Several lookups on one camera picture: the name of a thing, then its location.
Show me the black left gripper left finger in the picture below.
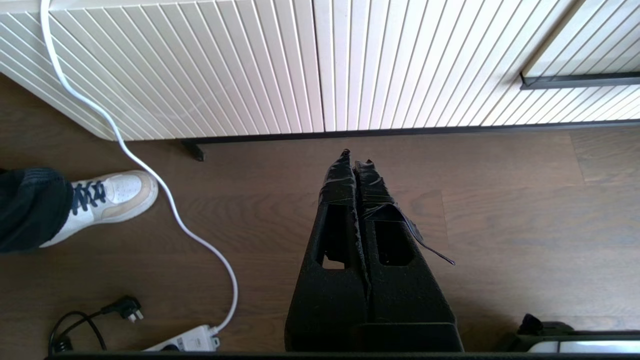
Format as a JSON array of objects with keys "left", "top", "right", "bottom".
[{"left": 285, "top": 148, "right": 371, "bottom": 352}]

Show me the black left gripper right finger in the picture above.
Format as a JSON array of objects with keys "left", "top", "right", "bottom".
[{"left": 354, "top": 159, "right": 464, "bottom": 352}]

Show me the cream ribbed drawer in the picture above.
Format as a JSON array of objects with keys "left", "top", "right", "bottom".
[{"left": 520, "top": 0, "right": 640, "bottom": 92}]

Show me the white slatted cabinet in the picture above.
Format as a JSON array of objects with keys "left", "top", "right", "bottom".
[{"left": 0, "top": 0, "right": 640, "bottom": 143}]

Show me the white power strip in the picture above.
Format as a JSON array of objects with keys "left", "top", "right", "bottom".
[{"left": 144, "top": 324, "right": 221, "bottom": 353}]

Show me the black cabinet leg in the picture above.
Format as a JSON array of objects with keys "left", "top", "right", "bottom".
[{"left": 181, "top": 139, "right": 206, "bottom": 162}]

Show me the white sneaker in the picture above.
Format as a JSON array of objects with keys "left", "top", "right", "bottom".
[{"left": 39, "top": 170, "right": 160, "bottom": 249}]

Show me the cream ribbed cabinet front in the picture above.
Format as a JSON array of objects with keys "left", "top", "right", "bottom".
[
  {"left": 312, "top": 0, "right": 586, "bottom": 133},
  {"left": 0, "top": 0, "right": 326, "bottom": 142}
]

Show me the black trouser leg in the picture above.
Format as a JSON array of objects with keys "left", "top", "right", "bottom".
[{"left": 0, "top": 167, "right": 75, "bottom": 254}]

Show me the black plug with cable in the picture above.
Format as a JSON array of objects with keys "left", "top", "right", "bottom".
[{"left": 48, "top": 295, "right": 145, "bottom": 356}]

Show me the thick white power cable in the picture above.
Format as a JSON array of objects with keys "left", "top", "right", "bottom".
[{"left": 39, "top": 0, "right": 239, "bottom": 336}]

